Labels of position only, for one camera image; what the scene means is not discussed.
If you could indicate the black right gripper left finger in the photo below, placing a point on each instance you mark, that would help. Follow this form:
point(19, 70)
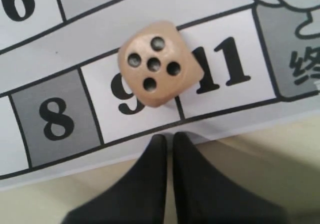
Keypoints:
point(139, 197)

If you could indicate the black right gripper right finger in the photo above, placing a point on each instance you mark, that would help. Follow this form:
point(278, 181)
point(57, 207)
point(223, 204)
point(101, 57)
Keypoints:
point(204, 195)

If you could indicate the beige wooden die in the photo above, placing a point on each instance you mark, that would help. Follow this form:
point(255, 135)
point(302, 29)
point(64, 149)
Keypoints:
point(157, 64)

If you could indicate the numbered paper game board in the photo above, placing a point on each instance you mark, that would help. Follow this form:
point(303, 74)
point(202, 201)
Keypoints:
point(66, 108)

